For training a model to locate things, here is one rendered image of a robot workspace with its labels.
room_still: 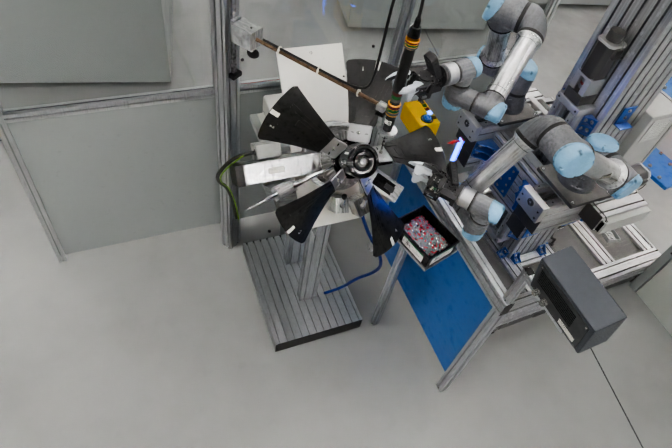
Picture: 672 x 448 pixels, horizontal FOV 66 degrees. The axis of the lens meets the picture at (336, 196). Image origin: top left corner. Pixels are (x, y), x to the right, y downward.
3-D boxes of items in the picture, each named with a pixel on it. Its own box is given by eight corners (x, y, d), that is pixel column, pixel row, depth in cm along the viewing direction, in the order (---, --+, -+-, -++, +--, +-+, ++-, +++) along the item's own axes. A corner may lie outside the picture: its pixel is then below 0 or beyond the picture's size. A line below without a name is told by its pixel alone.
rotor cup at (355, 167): (333, 181, 189) (347, 186, 177) (328, 141, 186) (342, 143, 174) (370, 174, 194) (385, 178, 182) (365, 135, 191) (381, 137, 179)
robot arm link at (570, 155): (624, 156, 200) (558, 116, 165) (651, 184, 191) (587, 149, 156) (598, 176, 206) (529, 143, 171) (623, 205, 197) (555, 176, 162)
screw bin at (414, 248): (389, 230, 214) (393, 220, 208) (419, 214, 221) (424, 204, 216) (424, 269, 203) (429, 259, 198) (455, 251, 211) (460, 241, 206)
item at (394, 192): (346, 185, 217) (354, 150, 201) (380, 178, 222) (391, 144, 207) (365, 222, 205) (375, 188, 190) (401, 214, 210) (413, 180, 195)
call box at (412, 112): (398, 120, 236) (403, 101, 228) (417, 116, 239) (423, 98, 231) (414, 144, 226) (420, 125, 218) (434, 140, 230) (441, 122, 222)
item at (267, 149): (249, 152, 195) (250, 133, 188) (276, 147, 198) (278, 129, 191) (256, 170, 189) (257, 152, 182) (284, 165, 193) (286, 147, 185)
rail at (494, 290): (397, 152, 249) (401, 140, 243) (404, 150, 251) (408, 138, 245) (498, 316, 197) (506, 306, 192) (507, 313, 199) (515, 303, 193)
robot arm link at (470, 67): (479, 83, 181) (488, 62, 175) (455, 90, 177) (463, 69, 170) (464, 70, 185) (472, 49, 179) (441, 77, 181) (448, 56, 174)
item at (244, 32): (228, 41, 192) (228, 21, 186) (241, 34, 197) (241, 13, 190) (250, 53, 190) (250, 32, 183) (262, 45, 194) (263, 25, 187)
